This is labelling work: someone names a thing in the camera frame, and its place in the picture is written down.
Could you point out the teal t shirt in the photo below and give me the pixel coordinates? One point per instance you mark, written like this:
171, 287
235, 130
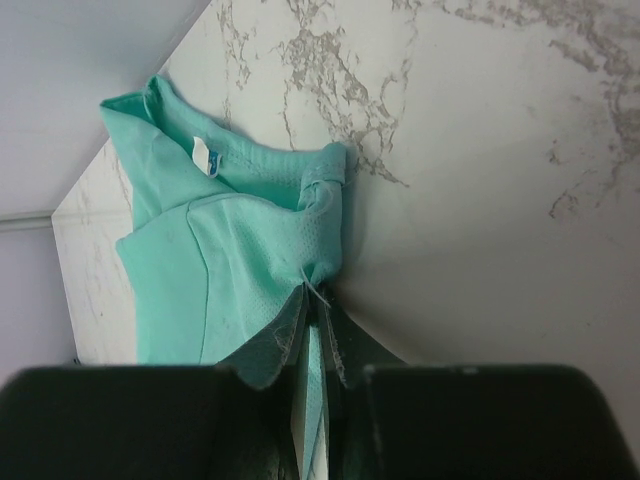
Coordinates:
224, 233

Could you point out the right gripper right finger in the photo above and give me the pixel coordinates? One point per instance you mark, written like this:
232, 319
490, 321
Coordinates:
392, 420

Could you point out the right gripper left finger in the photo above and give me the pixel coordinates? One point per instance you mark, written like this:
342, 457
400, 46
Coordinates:
226, 421

